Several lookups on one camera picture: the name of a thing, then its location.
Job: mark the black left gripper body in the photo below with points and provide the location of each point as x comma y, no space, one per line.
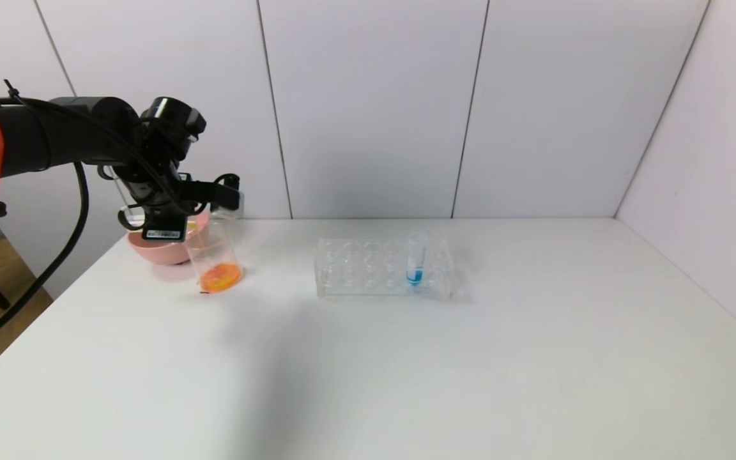
164,229

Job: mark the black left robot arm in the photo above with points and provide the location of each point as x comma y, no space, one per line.
61,131

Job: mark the clear plastic beaker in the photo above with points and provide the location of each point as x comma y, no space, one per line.
218,278

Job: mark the clear plastic test tube rack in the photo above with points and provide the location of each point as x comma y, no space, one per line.
361,275

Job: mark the test tube with blue pigment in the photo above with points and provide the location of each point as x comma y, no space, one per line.
414,276

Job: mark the pink plastic bowl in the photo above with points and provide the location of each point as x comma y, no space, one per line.
163,252

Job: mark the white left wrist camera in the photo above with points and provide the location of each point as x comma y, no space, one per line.
221,195

